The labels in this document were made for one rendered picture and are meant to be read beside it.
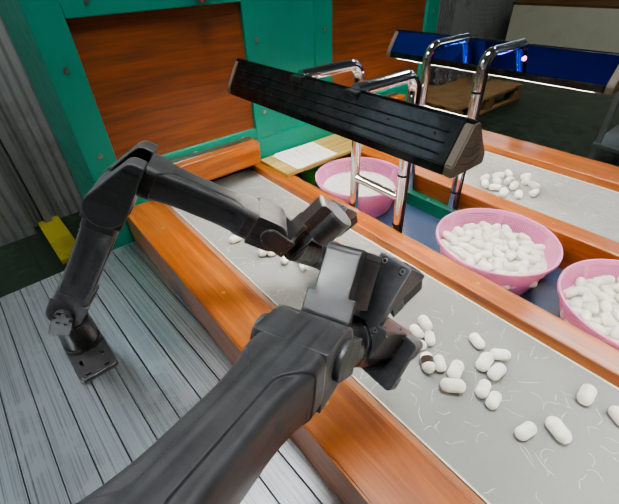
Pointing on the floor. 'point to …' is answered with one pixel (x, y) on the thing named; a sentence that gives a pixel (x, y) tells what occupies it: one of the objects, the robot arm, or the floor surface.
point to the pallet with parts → (452, 85)
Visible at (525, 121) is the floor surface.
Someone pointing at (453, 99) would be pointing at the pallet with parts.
